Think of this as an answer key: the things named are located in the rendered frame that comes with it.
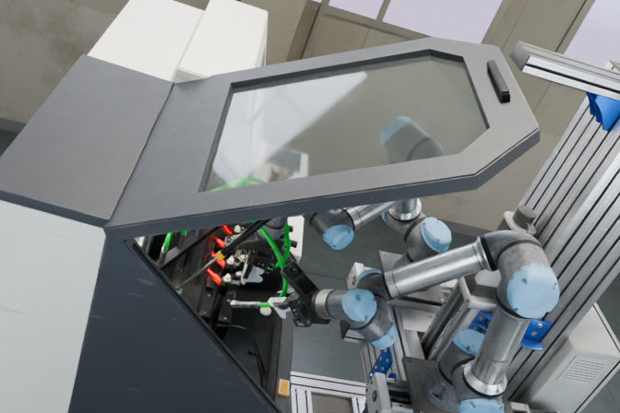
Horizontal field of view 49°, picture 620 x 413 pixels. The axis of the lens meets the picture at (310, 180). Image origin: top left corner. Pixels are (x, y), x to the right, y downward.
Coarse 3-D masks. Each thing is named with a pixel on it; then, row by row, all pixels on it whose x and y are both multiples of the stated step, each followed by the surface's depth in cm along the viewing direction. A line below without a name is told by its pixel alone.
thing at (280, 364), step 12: (288, 288) 231; (276, 312) 236; (288, 312) 222; (276, 324) 228; (288, 324) 217; (276, 336) 221; (288, 336) 213; (276, 348) 215; (288, 348) 209; (276, 360) 209; (288, 360) 205; (276, 372) 201; (288, 372) 202; (276, 384) 197; (276, 396) 193; (288, 396) 195
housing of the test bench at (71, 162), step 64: (128, 64) 212; (64, 128) 169; (128, 128) 178; (0, 192) 145; (64, 192) 150; (0, 256) 155; (64, 256) 154; (0, 320) 166; (64, 320) 165; (0, 384) 179; (64, 384) 179
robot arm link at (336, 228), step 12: (384, 204) 190; (396, 204) 194; (312, 216) 187; (324, 216) 185; (336, 216) 185; (348, 216) 186; (360, 216) 187; (372, 216) 189; (324, 228) 184; (336, 228) 183; (348, 228) 183; (324, 240) 186; (336, 240) 182; (348, 240) 185
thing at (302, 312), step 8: (296, 296) 178; (296, 304) 176; (304, 304) 177; (312, 304) 172; (296, 312) 179; (304, 312) 177; (312, 312) 177; (296, 320) 179; (304, 320) 176; (312, 320) 177; (320, 320) 175; (328, 320) 174
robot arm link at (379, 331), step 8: (376, 296) 174; (376, 304) 172; (384, 304) 173; (376, 312) 167; (384, 312) 171; (376, 320) 166; (384, 320) 168; (360, 328) 166; (368, 328) 166; (376, 328) 166; (384, 328) 167; (392, 328) 169; (368, 336) 168; (376, 336) 167; (384, 336) 167; (392, 336) 169; (376, 344) 169; (384, 344) 169
